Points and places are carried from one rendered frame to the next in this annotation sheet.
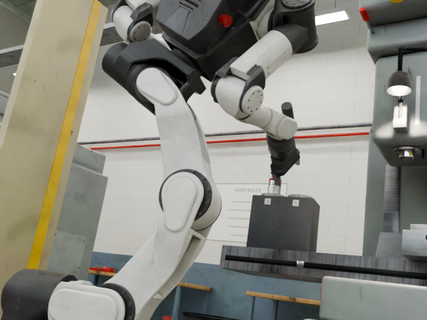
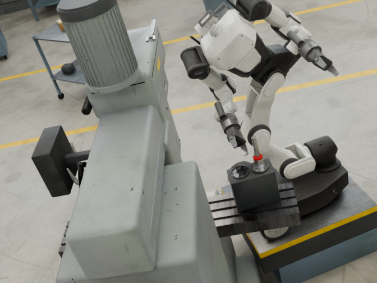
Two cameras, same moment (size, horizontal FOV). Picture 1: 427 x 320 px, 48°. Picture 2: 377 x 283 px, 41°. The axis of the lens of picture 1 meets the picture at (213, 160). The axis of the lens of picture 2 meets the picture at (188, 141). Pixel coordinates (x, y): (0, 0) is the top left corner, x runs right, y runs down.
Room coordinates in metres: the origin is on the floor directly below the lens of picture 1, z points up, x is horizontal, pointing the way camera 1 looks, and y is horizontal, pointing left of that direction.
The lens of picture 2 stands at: (3.35, -1.26, 2.70)
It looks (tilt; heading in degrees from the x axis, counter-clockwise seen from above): 34 degrees down; 157
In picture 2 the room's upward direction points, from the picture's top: 17 degrees counter-clockwise
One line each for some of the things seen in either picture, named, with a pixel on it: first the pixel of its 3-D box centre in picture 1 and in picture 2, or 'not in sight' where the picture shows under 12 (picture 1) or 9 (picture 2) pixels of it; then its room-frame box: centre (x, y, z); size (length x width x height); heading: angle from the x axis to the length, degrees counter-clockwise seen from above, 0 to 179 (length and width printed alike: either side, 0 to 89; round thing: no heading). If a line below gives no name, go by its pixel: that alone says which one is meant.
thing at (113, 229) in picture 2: not in sight; (126, 169); (1.90, -0.91, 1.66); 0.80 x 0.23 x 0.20; 146
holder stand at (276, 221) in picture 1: (283, 223); (253, 183); (1.67, -0.28, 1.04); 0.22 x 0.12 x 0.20; 65
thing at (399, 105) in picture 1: (401, 98); not in sight; (1.39, -0.57, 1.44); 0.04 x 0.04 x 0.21; 56
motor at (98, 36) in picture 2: not in sight; (100, 40); (1.69, -0.77, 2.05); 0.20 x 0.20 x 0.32
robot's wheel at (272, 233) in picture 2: not in sight; (275, 224); (1.51, -0.10, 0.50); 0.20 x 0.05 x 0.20; 74
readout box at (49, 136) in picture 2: not in sight; (55, 161); (1.55, -1.07, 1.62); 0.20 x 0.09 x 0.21; 146
